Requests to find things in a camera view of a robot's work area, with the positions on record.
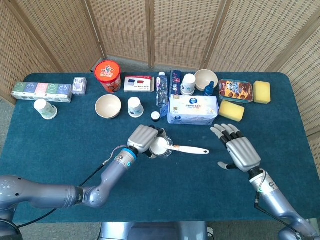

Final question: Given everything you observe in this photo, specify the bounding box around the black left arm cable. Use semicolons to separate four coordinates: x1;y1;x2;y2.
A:
16;145;127;229

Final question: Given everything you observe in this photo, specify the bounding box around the bamboo folding screen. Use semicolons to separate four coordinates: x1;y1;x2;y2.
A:
0;0;320;141

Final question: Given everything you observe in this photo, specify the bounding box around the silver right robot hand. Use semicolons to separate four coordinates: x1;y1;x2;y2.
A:
210;123;262;173

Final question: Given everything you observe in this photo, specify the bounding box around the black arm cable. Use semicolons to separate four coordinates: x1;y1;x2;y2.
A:
253;191;302;235
16;145;127;229

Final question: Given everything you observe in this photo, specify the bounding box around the blue white tissue pack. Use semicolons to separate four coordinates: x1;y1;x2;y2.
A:
159;94;220;126

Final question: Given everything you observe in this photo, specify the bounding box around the beige plastic bowl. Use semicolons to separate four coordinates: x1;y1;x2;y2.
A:
94;93;123;120
193;68;219;93

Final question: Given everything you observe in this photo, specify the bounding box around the red instant noodle tub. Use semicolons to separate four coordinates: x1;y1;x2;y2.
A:
93;59;123;94

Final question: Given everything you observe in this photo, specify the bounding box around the paper cup blue flower print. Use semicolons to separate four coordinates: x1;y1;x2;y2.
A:
127;96;145;119
179;73;197;97

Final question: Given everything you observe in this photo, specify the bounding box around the teal tablecloth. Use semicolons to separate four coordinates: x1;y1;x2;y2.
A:
0;72;320;224

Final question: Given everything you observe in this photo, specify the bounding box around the yellow sponge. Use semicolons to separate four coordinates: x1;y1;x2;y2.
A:
217;100;246;123
252;80;272;104

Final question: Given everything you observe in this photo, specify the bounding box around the paper cup green print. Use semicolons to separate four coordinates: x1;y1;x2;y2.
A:
33;98;59;121

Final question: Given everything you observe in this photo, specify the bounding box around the clear plastic water bottle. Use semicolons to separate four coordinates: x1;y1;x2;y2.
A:
155;71;169;109

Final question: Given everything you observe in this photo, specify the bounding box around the brown cookie package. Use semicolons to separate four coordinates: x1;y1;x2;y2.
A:
218;79;254;100

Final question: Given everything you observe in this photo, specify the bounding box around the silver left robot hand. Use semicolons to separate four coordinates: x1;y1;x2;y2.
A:
127;124;167;160

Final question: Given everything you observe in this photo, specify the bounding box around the multicolour pocket tissue multipack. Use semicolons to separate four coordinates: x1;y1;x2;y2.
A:
10;81;74;104

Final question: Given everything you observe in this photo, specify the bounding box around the grey robot torso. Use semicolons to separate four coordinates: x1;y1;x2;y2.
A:
99;221;210;240

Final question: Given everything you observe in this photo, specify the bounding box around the blue spray bottle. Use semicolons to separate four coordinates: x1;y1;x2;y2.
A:
203;80;216;97

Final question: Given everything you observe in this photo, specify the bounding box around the white and red card box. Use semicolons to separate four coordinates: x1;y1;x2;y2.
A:
123;75;156;93

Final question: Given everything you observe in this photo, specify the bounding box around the dark blue patterned box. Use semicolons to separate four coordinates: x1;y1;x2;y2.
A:
169;69;182;97

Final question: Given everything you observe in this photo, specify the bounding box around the white measuring scoop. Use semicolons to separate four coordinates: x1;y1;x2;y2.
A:
149;136;211;159

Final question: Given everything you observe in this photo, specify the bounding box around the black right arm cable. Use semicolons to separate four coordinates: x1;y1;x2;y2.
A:
253;191;302;235

